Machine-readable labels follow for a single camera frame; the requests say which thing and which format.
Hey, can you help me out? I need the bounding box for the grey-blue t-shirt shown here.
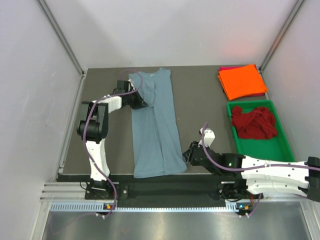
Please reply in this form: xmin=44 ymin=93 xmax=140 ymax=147
xmin=129 ymin=67 xmax=188 ymax=179

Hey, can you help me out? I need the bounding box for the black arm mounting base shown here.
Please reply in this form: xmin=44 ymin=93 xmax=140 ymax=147
xmin=84 ymin=173 xmax=251 ymax=201

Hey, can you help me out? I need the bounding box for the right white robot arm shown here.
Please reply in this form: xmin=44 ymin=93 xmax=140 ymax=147
xmin=182 ymin=141 xmax=320 ymax=202

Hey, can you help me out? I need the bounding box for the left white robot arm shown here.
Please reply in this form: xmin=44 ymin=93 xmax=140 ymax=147
xmin=76 ymin=79 xmax=148 ymax=199

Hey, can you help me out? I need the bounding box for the dark red t-shirt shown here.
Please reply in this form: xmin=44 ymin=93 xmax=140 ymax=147
xmin=231 ymin=105 xmax=278 ymax=140

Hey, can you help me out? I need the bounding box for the green plastic tray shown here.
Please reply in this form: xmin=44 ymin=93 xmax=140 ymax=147
xmin=226 ymin=99 xmax=295 ymax=162

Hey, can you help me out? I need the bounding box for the folded orange t-shirt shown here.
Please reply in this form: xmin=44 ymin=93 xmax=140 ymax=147
xmin=217 ymin=64 xmax=269 ymax=101

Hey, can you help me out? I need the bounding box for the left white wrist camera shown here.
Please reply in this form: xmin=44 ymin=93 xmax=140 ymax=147
xmin=127 ymin=79 xmax=136 ymax=92

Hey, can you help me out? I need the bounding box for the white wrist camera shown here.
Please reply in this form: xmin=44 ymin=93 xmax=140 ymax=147
xmin=198 ymin=127 xmax=216 ymax=148
xmin=127 ymin=79 xmax=136 ymax=92

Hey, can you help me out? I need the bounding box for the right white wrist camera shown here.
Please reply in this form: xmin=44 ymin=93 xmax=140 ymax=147
xmin=198 ymin=127 xmax=216 ymax=148

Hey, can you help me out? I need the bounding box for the slotted grey cable duct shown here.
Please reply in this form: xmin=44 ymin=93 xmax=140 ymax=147
xmin=50 ymin=201 xmax=249 ymax=213

